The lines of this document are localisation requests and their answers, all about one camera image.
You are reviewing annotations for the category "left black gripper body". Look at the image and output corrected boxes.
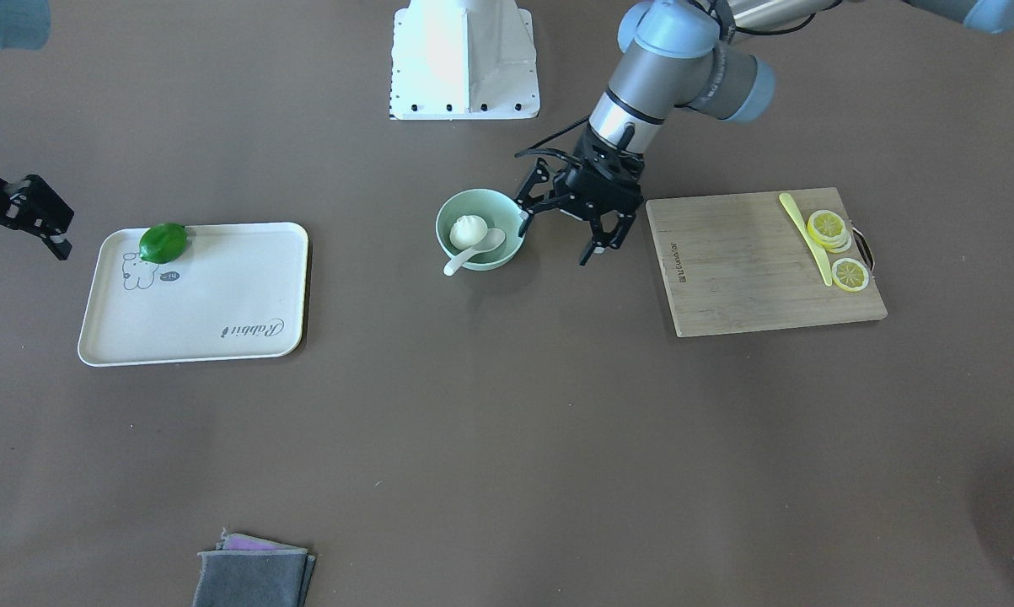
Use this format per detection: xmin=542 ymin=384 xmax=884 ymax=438
xmin=515 ymin=122 xmax=645 ymax=222

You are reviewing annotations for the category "white ceramic spoon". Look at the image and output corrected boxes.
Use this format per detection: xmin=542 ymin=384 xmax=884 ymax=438
xmin=443 ymin=228 xmax=506 ymax=277

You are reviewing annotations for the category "white steamed bun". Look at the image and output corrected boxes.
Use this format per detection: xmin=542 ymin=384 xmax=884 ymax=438
xmin=448 ymin=214 xmax=489 ymax=250

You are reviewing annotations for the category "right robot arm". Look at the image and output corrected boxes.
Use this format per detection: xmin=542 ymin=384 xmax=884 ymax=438
xmin=0 ymin=1 xmax=74 ymax=261

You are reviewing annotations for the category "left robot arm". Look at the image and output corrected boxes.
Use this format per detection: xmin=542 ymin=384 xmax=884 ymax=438
xmin=509 ymin=1 xmax=1014 ymax=265

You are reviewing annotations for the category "mint green bowl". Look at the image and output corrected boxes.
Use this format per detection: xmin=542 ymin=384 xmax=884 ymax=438
xmin=436 ymin=189 xmax=526 ymax=274

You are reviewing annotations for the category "green lime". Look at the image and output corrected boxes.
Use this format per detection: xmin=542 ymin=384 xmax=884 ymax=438
xmin=139 ymin=223 xmax=188 ymax=265

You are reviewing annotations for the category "yellow plastic knife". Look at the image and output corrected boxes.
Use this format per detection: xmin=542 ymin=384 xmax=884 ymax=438
xmin=779 ymin=191 xmax=834 ymax=287

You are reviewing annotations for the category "white rabbit tray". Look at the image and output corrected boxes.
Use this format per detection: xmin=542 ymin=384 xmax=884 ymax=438
xmin=78 ymin=222 xmax=310 ymax=368

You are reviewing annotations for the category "lemon slice stack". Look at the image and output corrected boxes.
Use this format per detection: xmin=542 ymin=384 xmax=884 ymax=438
xmin=807 ymin=210 xmax=852 ymax=254

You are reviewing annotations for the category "lemon slice near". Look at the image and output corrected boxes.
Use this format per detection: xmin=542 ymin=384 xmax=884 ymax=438
xmin=831 ymin=257 xmax=872 ymax=293

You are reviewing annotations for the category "grey folded cloth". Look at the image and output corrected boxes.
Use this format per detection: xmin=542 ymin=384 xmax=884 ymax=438
xmin=193 ymin=531 xmax=317 ymax=606

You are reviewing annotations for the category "white camera pole base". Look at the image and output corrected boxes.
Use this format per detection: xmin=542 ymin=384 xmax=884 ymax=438
xmin=389 ymin=1 xmax=541 ymax=121

